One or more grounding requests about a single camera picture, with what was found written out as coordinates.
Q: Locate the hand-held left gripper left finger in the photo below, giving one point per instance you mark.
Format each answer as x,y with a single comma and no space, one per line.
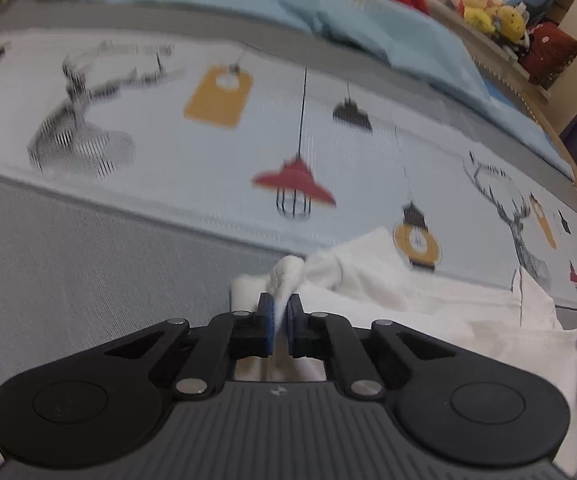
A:
266,325

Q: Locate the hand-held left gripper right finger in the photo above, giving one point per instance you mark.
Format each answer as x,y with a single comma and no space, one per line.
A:
294,325

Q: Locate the white shirt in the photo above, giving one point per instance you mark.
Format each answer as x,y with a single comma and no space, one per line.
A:
443,330

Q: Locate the printed bed sheet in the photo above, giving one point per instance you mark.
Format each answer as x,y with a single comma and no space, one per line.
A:
168,150

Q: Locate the dark red spotted cushion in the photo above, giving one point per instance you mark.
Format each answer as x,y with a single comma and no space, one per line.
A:
550,55

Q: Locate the light blue sheet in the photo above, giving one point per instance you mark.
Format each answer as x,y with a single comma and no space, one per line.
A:
358,15

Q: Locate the window sill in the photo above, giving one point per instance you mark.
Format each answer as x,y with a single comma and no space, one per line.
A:
478,45

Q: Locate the yellow plush toy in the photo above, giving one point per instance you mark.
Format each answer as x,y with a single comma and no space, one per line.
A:
480,7
510,22

